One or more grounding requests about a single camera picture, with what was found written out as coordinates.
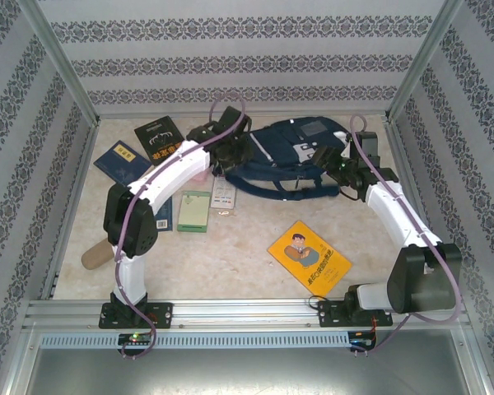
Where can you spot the controller circuit board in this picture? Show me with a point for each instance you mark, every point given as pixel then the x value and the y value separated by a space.
pixel 135 338
pixel 363 340

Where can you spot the aluminium frame post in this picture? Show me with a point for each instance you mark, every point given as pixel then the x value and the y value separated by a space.
pixel 424 57
pixel 57 57

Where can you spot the aluminium right frame post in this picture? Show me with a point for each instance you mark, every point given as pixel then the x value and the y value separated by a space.
pixel 424 57

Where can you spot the aluminium table side rail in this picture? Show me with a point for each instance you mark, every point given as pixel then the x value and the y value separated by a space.
pixel 72 205
pixel 399 152

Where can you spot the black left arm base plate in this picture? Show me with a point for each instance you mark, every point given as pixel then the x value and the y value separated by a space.
pixel 160 314

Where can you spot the green notebook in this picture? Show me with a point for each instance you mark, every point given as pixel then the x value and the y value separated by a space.
pixel 193 212

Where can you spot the black book with white print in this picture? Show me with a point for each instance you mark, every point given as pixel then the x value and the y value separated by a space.
pixel 158 138

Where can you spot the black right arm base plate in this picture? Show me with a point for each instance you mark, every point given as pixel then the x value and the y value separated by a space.
pixel 329 314

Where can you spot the aluminium left table side rail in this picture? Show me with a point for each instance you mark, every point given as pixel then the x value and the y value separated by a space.
pixel 72 205

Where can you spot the yellow cartoon cover book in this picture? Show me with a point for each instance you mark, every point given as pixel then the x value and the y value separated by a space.
pixel 308 257

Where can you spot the navy blue student backpack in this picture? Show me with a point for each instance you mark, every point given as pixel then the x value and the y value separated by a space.
pixel 280 144

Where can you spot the blue book with yellow label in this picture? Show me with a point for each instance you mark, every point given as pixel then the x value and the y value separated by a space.
pixel 119 164

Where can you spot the aluminium rear table rail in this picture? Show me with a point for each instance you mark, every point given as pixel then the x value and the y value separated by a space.
pixel 271 113

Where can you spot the dark blue book with barcode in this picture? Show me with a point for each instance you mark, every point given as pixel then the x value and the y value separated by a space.
pixel 164 216

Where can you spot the aluminium mounting rail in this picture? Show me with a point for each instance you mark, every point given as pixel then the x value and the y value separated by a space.
pixel 247 312

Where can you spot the aluminium right table side rail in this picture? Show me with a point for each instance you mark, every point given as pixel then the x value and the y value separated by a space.
pixel 399 152

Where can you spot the left controller circuit board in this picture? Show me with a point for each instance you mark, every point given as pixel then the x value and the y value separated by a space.
pixel 135 338

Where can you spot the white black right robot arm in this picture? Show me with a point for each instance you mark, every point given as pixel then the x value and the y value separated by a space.
pixel 395 214

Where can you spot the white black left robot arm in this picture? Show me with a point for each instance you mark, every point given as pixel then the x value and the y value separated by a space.
pixel 177 164

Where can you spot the aluminium left frame post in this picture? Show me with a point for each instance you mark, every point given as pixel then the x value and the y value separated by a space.
pixel 57 57

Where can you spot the grey metal sheet panel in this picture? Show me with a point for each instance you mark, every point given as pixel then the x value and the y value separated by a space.
pixel 247 374

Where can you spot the right controller circuit board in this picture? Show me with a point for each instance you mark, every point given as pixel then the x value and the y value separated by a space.
pixel 363 340

